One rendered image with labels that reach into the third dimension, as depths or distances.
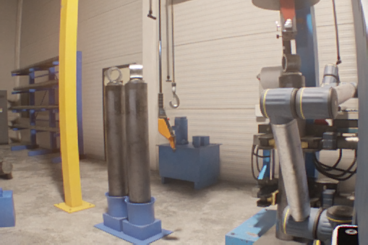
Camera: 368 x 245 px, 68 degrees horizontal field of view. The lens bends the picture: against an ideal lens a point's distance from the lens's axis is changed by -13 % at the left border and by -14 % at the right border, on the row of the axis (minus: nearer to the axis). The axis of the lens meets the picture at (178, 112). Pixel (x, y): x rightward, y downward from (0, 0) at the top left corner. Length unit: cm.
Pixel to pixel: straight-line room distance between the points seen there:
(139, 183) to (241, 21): 318
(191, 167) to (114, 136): 187
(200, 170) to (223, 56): 188
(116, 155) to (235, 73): 263
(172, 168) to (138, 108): 224
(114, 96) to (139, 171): 76
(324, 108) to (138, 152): 185
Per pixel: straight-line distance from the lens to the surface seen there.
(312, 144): 237
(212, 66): 520
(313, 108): 141
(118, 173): 309
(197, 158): 454
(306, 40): 290
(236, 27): 508
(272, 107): 149
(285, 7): 236
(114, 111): 302
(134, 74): 282
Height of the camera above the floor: 127
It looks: 2 degrees down
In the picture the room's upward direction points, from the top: 1 degrees counter-clockwise
